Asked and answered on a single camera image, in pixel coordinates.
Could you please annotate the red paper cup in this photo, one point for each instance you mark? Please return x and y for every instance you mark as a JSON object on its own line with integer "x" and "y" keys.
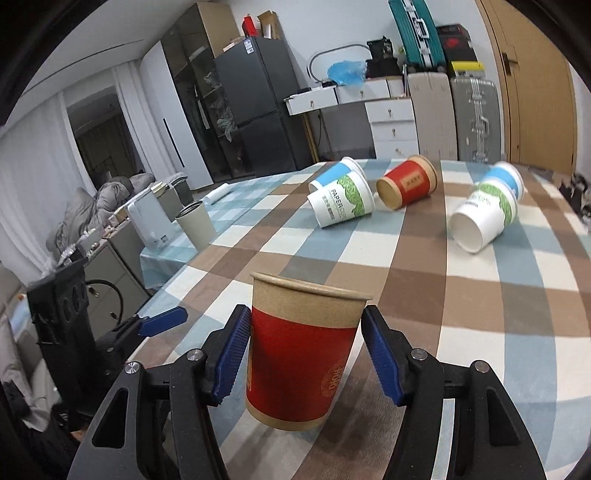
{"x": 295, "y": 350}
{"x": 411, "y": 182}

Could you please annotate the white green paper cup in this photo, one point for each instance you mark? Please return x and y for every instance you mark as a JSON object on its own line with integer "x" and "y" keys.
{"x": 485, "y": 217}
{"x": 341, "y": 203}

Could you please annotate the cardboard box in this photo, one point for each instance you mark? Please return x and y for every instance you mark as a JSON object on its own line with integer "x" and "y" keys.
{"x": 269, "y": 25}

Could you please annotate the brown blue checked tablecloth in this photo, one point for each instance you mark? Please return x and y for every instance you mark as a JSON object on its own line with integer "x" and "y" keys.
{"x": 415, "y": 286}

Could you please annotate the white blue paper cup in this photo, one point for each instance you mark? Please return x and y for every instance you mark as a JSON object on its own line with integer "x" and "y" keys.
{"x": 505, "y": 177}
{"x": 334, "y": 170}

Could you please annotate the white desk with drawers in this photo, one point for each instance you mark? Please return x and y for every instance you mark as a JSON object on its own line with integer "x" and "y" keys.
{"x": 392, "y": 124}

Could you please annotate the black refrigerator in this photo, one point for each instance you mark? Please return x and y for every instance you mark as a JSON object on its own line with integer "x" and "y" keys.
{"x": 263, "y": 101}

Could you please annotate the dark glass display cabinet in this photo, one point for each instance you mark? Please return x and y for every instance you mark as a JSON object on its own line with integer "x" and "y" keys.
{"x": 203, "y": 92}

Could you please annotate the black red box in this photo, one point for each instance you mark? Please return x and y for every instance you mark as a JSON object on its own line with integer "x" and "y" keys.
{"x": 457, "y": 44}

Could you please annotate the red bottle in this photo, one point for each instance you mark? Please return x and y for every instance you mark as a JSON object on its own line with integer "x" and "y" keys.
{"x": 250, "y": 26}

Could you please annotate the grey tumbler cup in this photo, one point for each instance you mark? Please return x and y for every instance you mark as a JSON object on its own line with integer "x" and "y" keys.
{"x": 196, "y": 228}

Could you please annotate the white curtain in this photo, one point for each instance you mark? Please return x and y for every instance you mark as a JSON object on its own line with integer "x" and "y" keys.
{"x": 32, "y": 184}

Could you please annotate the teal suitcase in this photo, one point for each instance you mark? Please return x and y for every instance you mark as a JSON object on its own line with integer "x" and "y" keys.
{"x": 415, "y": 32}

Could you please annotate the white paper roll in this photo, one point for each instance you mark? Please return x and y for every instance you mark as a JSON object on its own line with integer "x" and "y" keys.
{"x": 220, "y": 193}

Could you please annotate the silver suitcase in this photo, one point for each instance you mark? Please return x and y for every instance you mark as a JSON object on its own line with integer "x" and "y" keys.
{"x": 475, "y": 120}

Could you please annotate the black bag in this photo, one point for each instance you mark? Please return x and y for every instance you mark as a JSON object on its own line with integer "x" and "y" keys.
{"x": 383, "y": 57}

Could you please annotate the light blue checked tablecloth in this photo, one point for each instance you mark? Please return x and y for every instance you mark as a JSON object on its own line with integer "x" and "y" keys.
{"x": 251, "y": 194}

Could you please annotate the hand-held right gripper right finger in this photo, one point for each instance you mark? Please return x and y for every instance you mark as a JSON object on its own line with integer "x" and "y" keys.
{"x": 383, "y": 364}

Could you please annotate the blue plastic bag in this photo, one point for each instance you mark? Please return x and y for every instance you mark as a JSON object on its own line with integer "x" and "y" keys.
{"x": 346, "y": 72}

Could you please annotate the grey blanket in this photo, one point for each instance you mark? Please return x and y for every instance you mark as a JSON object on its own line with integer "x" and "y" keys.
{"x": 92, "y": 207}

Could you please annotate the grey low cabinet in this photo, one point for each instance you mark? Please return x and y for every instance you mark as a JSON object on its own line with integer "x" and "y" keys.
{"x": 117, "y": 258}

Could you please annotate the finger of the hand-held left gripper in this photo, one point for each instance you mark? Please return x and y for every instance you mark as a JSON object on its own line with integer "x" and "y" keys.
{"x": 161, "y": 319}

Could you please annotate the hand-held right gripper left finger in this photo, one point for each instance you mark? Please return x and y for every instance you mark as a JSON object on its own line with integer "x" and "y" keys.
{"x": 228, "y": 364}

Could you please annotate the grey trash bin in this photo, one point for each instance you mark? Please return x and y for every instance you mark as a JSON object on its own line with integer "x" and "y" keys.
{"x": 183, "y": 191}

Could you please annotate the white electric kettle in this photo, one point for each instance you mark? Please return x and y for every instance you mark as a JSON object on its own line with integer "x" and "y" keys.
{"x": 147, "y": 221}

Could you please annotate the yellow black box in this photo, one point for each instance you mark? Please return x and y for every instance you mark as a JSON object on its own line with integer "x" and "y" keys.
{"x": 466, "y": 69}

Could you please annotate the beige suitcase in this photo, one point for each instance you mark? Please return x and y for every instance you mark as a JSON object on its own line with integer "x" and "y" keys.
{"x": 431, "y": 115}

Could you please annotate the wooden door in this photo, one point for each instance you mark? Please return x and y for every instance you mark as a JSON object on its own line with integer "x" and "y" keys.
{"x": 535, "y": 83}

